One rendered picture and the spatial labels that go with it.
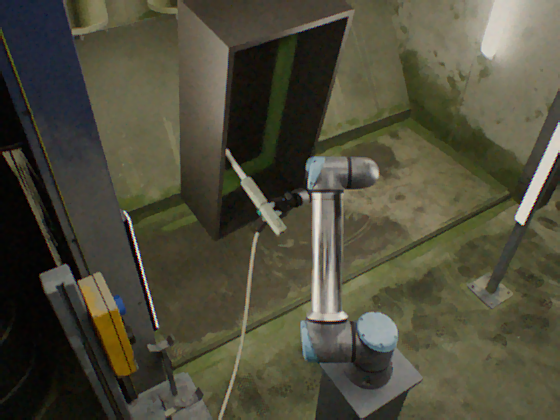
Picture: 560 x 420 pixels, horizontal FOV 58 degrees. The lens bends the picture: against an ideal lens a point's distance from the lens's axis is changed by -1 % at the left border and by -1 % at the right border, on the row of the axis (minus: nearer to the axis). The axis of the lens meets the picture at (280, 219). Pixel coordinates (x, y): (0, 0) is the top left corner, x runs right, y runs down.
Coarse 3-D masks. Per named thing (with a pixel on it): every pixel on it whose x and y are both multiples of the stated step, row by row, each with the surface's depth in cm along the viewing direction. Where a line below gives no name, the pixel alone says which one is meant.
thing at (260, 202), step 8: (232, 160) 237; (240, 168) 237; (240, 176) 235; (248, 176) 235; (240, 184) 236; (248, 184) 232; (248, 192) 233; (256, 192) 231; (256, 200) 230; (264, 200) 230; (264, 208) 228; (272, 208) 230; (264, 216) 230; (272, 216) 227; (264, 224) 238; (272, 224) 226; (280, 224) 225; (256, 232) 246; (280, 232) 226
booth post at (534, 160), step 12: (552, 108) 315; (552, 120) 318; (540, 132) 328; (552, 132) 321; (540, 144) 332; (540, 156) 335; (528, 168) 346; (528, 180) 350; (552, 180) 342; (516, 192) 362; (552, 192) 355; (540, 204) 357
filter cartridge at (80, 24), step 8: (64, 0) 256; (72, 0) 258; (80, 0) 258; (88, 0) 260; (96, 0) 265; (104, 0) 275; (72, 8) 259; (80, 8) 261; (88, 8) 263; (96, 8) 267; (104, 8) 274; (72, 16) 263; (80, 16) 264; (88, 16) 265; (96, 16) 269; (104, 16) 275; (72, 24) 265; (80, 24) 267; (88, 24) 267; (96, 24) 270; (104, 24) 275; (72, 32) 266; (80, 32) 267; (88, 32) 269
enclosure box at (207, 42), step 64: (192, 0) 190; (256, 0) 196; (320, 0) 202; (192, 64) 203; (256, 64) 244; (320, 64) 234; (192, 128) 231; (256, 128) 282; (320, 128) 254; (192, 192) 266
